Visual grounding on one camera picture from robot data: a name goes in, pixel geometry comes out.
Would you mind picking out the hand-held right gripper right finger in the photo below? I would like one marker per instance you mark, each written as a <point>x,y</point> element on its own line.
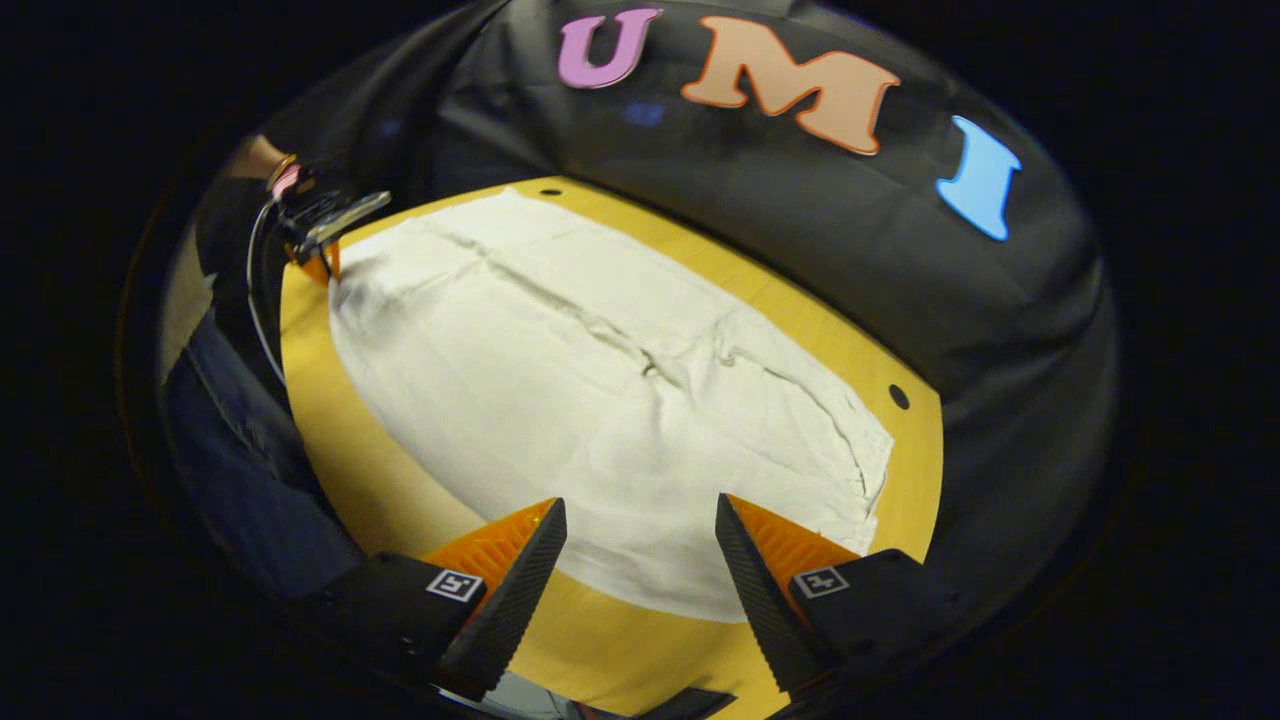
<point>760,590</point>

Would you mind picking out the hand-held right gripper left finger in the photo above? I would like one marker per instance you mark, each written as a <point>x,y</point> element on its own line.
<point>515,590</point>

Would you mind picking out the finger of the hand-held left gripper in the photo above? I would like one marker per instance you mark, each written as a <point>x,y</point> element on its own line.
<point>322,265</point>

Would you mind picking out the white jeans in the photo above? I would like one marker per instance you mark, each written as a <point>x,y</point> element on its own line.
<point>560,400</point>

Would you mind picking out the person's dark blue clothing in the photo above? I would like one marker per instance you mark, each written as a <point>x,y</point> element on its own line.
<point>250,470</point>

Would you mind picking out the black backdrop cloth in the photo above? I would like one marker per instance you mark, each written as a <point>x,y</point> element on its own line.
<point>800,220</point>

